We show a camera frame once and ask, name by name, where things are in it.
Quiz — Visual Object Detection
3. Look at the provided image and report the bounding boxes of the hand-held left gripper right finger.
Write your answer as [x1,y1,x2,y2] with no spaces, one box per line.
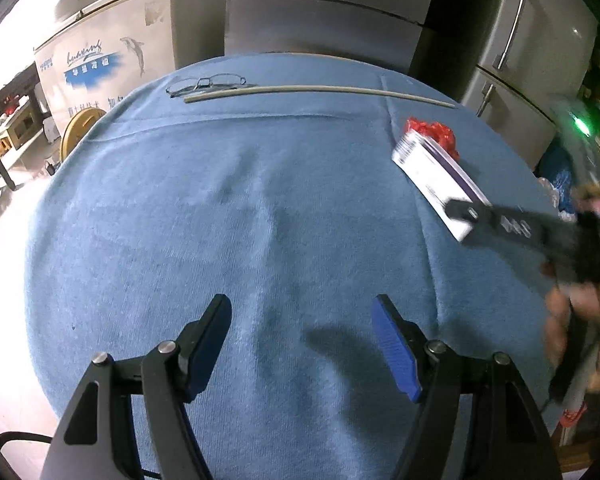
[371,294,563,480]

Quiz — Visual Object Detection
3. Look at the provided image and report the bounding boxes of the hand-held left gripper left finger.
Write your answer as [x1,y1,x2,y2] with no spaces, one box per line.
[40,294,232,480]

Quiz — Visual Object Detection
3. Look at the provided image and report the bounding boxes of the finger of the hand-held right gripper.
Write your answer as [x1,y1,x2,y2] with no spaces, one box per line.
[442,199,547,250]

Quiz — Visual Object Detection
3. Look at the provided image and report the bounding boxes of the white box with barcode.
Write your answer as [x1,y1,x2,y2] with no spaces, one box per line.
[391,131,491,243]

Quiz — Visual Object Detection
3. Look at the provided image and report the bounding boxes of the person's right hand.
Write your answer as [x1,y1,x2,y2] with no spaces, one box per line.
[540,260,600,393]

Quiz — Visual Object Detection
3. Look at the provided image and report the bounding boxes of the white plastic bags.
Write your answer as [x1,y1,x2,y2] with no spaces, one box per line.
[535,177,576,221]

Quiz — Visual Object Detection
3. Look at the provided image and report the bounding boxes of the large blue sack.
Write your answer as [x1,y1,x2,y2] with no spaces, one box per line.
[537,135,581,211]

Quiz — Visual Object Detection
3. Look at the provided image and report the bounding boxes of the crumpled red plastic bag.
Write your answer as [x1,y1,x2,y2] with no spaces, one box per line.
[405,116,461,161]

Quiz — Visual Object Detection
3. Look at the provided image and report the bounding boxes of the blue tablecloth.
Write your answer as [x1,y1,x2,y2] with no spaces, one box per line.
[24,51,576,480]

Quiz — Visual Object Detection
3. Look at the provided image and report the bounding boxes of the long pale wooden stick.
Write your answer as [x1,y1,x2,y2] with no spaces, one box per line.
[184,85,456,109]

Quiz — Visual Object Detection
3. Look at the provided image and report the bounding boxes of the yellow round disc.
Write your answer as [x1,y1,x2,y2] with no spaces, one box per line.
[60,109,106,161]

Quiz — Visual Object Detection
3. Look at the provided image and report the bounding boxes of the grey refrigerator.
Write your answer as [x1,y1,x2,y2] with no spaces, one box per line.
[224,0,441,71]

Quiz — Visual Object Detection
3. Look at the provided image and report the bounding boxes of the thin-framed eyeglasses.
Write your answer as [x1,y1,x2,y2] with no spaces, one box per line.
[166,73,258,98]

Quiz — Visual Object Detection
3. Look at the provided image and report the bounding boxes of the white chest freezer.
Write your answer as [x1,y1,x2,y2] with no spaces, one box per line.
[32,0,231,126]

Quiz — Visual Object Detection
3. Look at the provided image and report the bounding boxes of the black cable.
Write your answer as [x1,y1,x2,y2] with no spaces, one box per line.
[0,430,56,461]

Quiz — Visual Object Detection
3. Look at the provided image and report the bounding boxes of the silver refrigerator with handles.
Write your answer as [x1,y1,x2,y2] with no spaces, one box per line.
[457,0,600,168]

